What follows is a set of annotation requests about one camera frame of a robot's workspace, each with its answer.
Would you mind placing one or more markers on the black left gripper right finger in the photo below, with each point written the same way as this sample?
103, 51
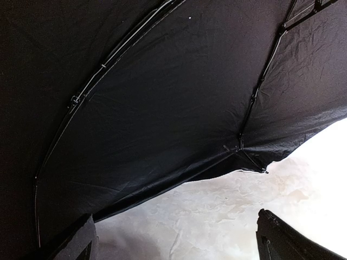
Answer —
278, 240

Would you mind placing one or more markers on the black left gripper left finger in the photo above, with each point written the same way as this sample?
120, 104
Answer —
81, 243

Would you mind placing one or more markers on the pink umbrella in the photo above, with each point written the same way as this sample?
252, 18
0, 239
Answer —
108, 104

